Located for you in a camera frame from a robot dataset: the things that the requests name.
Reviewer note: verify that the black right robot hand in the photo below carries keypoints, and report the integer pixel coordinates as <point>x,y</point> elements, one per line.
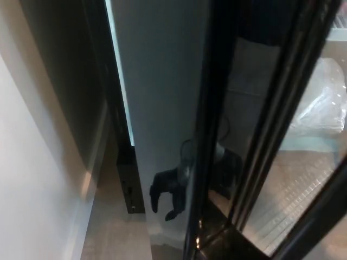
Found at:
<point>177,189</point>

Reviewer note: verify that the black refrigerator cabinet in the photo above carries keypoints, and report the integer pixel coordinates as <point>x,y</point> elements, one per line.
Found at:
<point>130,184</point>

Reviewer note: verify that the black framed glass refrigerator door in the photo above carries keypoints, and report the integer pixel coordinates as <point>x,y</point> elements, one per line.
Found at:
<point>162,81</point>

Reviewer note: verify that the clear crumpled plastic bag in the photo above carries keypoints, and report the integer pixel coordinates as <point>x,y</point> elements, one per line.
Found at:
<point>322,103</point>

